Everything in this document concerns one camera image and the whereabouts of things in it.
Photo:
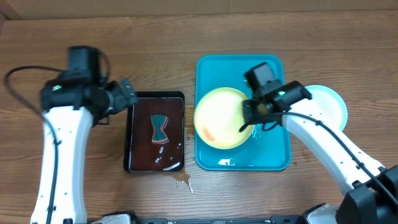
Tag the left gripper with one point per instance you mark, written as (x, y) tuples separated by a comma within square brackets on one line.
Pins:
[(121, 101)]

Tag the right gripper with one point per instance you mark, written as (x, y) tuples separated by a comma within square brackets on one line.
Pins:
[(249, 111)]

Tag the yellow-green plate top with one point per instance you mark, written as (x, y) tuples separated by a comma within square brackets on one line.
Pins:
[(218, 117)]

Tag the light blue plate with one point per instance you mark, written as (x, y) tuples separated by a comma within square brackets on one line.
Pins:
[(331, 103)]

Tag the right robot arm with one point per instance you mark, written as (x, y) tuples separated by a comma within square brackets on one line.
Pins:
[(369, 189)]

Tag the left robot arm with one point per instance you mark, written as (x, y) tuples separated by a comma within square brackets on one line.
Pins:
[(73, 103)]

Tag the teal plastic serving tray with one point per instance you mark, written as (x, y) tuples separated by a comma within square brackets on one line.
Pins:
[(263, 151)]

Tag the black rectangular water tray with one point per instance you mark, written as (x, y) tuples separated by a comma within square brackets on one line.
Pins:
[(141, 155)]

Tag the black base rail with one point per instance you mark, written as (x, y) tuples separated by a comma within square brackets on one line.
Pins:
[(132, 218)]

